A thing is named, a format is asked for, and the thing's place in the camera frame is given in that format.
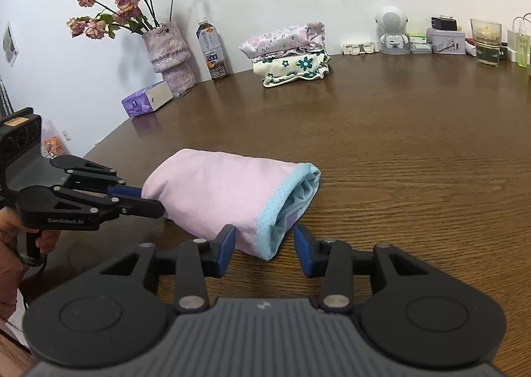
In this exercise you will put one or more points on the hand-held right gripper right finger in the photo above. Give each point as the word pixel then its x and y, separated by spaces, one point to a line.
pixel 305 250

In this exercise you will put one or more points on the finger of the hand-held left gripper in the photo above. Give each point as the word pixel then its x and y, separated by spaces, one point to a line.
pixel 141 207
pixel 120 191

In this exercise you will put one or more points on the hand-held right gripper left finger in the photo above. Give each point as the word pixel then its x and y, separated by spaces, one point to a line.
pixel 224 248

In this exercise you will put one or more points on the pink and blue tank top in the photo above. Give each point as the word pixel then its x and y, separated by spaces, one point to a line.
pixel 224 198

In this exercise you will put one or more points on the person's left forearm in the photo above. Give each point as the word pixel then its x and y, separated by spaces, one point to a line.
pixel 10 277

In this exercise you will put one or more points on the person's left hand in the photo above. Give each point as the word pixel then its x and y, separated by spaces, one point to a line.
pixel 45 238

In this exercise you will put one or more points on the clear plastic bag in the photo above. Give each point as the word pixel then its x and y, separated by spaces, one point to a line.
pixel 52 140

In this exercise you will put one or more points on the purple tissue box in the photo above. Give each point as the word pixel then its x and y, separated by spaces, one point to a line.
pixel 141 103

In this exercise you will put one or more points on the pink knitted vase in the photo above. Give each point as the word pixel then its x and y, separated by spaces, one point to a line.
pixel 168 53

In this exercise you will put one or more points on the tea bottle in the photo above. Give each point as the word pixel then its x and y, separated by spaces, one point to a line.
pixel 212 51

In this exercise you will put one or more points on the folded cream floral garment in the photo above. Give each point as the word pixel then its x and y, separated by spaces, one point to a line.
pixel 294 66

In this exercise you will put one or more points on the white power strip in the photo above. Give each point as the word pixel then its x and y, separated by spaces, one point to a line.
pixel 360 48

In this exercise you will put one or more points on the folded pink floral garment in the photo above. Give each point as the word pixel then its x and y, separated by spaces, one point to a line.
pixel 282 39

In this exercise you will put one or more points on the green white small box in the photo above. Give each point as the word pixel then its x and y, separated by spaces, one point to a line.
pixel 417 37

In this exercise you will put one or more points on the white robot speaker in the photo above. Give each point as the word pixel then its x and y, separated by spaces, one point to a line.
pixel 392 24

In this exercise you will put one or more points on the grey tin box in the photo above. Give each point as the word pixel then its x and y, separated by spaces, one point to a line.
pixel 447 43

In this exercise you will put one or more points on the red white tube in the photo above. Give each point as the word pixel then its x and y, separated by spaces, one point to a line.
pixel 471 48

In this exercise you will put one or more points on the black charger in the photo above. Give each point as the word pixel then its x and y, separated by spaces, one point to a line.
pixel 444 23

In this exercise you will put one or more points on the glass cup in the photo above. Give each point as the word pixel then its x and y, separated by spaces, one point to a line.
pixel 486 43

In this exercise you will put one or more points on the white charger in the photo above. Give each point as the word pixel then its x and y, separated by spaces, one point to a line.
pixel 513 45

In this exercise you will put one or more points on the green small bottle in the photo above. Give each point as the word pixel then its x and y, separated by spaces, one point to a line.
pixel 523 51

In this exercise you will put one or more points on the white wall switch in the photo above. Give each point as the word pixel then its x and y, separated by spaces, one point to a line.
pixel 66 134

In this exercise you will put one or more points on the wall picture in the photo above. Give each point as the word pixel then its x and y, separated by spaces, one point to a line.
pixel 10 43

